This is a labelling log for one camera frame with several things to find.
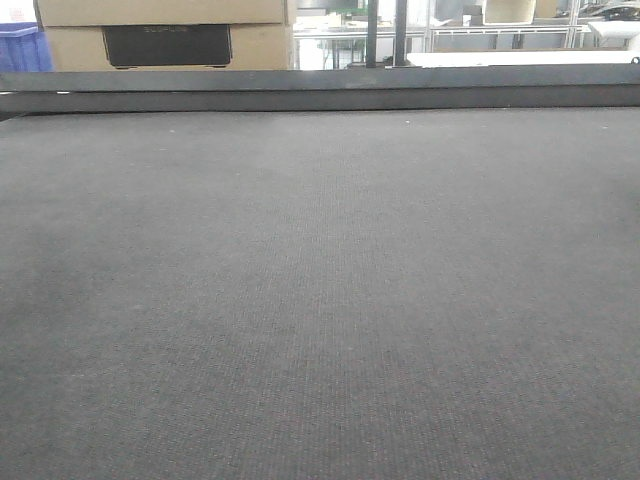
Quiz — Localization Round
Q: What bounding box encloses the dark grey table mat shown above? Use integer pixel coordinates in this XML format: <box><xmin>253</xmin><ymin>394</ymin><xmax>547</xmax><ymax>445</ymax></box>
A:
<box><xmin>1</xmin><ymin>108</ymin><xmax>639</xmax><ymax>479</ymax></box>

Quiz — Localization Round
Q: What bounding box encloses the lower cardboard box black print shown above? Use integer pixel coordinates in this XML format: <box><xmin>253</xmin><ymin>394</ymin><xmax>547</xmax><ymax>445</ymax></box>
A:
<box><xmin>45</xmin><ymin>24</ymin><xmax>293</xmax><ymax>72</ymax></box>

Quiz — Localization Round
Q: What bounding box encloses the white metal background rack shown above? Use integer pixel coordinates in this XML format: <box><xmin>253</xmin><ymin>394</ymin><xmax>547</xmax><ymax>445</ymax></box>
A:
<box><xmin>294</xmin><ymin>1</ymin><xmax>588</xmax><ymax>71</ymax></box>

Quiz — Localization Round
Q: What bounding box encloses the white background table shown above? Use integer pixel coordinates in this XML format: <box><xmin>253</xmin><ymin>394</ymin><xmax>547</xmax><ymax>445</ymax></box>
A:
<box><xmin>407</xmin><ymin>50</ymin><xmax>639</xmax><ymax>68</ymax></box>

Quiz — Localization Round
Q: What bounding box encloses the right black vertical pole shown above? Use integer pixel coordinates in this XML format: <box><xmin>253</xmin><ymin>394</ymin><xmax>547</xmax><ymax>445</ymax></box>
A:
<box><xmin>393</xmin><ymin>0</ymin><xmax>408</xmax><ymax>68</ymax></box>

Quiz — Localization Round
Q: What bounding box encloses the black vertical pole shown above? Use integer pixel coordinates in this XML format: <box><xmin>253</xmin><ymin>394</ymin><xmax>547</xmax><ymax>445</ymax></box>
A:
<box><xmin>393</xmin><ymin>0</ymin><xmax>408</xmax><ymax>68</ymax></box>
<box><xmin>365</xmin><ymin>0</ymin><xmax>379</xmax><ymax>69</ymax></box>

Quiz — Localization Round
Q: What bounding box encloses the left black vertical pole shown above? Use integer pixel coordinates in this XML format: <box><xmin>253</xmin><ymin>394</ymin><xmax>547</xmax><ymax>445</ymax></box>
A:
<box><xmin>365</xmin><ymin>0</ymin><xmax>379</xmax><ymax>69</ymax></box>

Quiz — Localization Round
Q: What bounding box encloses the upper cardboard box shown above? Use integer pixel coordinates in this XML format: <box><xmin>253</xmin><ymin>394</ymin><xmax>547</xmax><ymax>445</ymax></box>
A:
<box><xmin>37</xmin><ymin>0</ymin><xmax>297</xmax><ymax>27</ymax></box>

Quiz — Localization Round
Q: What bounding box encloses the blue crate in background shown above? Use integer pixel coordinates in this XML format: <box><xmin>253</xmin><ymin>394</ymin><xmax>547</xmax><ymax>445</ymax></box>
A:
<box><xmin>0</xmin><ymin>22</ymin><xmax>54</xmax><ymax>72</ymax></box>

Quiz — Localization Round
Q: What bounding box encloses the dark metal table rail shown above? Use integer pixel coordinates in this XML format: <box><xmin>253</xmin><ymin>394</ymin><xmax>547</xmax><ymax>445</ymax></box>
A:
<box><xmin>1</xmin><ymin>63</ymin><xmax>639</xmax><ymax>114</ymax></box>

